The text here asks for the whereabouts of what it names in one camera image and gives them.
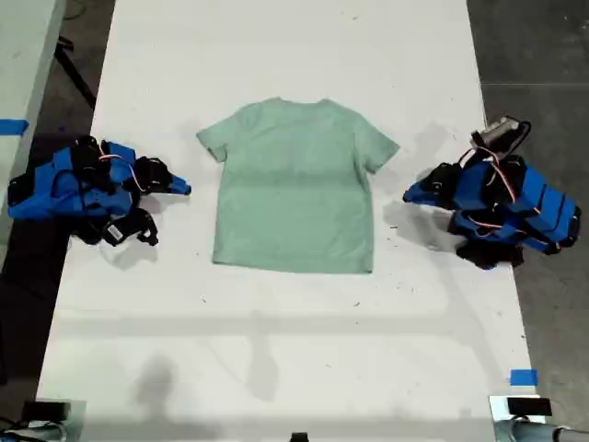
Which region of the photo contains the pale green T-shirt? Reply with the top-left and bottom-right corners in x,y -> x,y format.
195,96 -> 401,275

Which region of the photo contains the black stand leg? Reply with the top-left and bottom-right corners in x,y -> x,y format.
53,37 -> 98,111

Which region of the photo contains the pale side table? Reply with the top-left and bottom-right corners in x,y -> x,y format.
0,0 -> 66,273

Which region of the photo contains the small black box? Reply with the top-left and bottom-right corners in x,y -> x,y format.
506,398 -> 552,418
21,401 -> 73,421

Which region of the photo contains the grey clamp bar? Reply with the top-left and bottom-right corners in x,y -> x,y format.
494,419 -> 589,442
0,421 -> 70,442

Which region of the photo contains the black camera stalk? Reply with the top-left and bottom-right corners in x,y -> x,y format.
457,145 -> 482,169

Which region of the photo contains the black camera box with label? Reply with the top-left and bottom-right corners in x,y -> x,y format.
100,209 -> 160,248

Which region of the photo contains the grey black camera box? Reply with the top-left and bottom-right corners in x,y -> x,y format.
469,115 -> 531,153

